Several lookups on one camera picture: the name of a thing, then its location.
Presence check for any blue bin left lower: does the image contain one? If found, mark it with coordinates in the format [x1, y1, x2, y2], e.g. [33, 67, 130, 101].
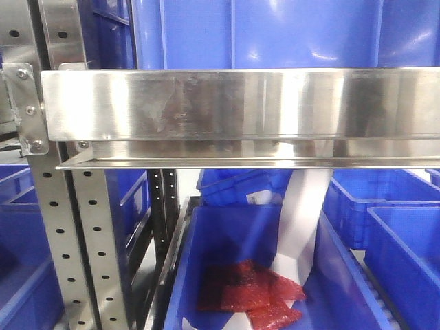
[1, 164, 63, 329]

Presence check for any blue bin centre back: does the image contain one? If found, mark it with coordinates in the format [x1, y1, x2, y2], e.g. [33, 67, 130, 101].
[197, 168, 292, 206]

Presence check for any blue bin with red bags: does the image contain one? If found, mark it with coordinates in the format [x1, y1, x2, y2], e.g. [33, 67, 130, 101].
[163, 206, 393, 329]

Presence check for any blue bin right back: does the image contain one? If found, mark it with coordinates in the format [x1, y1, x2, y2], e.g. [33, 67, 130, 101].
[322, 169, 439, 250]

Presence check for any large blue crate upper shelf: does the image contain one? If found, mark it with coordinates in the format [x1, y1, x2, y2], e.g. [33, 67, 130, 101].
[131, 1, 439, 69]

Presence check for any stainless steel shelf rail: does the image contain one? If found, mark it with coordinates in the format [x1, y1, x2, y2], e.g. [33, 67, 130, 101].
[41, 67, 439, 170]

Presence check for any steel bracket with screws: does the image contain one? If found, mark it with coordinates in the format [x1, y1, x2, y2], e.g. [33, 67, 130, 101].
[3, 63, 49, 155]

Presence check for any red bubble wrap bag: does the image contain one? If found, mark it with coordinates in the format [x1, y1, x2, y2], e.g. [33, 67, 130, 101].
[197, 259, 307, 329]

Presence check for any perforated steel shelf upright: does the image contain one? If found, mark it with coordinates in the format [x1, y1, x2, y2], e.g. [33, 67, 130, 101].
[26, 0, 129, 330]

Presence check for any blue bin right front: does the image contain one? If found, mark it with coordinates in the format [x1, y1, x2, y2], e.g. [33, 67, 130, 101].
[365, 207, 439, 329]

